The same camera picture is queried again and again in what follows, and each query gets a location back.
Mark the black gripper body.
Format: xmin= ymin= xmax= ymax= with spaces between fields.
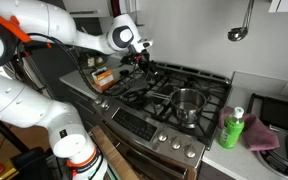
xmin=120 ymin=50 xmax=157 ymax=76

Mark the white bottle lid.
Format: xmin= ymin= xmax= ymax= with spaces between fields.
xmin=234 ymin=107 xmax=244 ymax=118

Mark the green plastic bottle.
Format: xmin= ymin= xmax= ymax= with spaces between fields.
xmin=219 ymin=107 xmax=244 ymax=149

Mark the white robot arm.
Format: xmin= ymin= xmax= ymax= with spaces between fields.
xmin=0 ymin=0 xmax=153 ymax=180

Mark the orange cardboard box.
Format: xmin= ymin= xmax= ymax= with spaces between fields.
xmin=91 ymin=67 xmax=115 ymax=91

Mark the stainless steel pot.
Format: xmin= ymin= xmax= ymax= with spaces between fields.
xmin=170 ymin=88 xmax=206 ymax=124

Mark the stainless steel gas stove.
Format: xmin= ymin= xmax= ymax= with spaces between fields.
xmin=93 ymin=62 xmax=231 ymax=180

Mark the hanging metal ladle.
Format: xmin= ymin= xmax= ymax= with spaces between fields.
xmin=227 ymin=0 xmax=255 ymax=42

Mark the wooden board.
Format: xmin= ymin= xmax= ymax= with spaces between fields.
xmin=89 ymin=126 xmax=139 ymax=180

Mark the pink cloth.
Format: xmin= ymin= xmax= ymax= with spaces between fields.
xmin=217 ymin=106 xmax=281 ymax=152

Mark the black tray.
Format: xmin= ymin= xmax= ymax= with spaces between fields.
xmin=247 ymin=93 xmax=288 ymax=133

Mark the round kitchen scale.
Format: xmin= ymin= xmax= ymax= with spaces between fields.
xmin=257 ymin=132 xmax=288 ymax=179

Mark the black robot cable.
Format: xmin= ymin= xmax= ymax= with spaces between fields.
xmin=17 ymin=32 xmax=152 ymax=98

